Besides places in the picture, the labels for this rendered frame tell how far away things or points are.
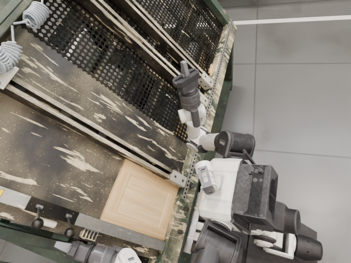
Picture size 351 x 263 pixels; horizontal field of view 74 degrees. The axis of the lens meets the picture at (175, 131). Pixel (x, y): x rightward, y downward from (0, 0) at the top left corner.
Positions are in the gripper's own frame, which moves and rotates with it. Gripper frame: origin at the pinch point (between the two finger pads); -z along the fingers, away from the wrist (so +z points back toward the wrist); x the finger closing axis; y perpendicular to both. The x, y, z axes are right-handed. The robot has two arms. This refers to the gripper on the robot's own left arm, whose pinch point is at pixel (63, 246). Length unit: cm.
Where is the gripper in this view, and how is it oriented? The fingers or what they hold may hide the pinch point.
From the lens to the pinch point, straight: 103.0
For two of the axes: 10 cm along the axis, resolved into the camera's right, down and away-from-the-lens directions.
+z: 9.4, 3.4, 0.6
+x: -2.0, 3.9, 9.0
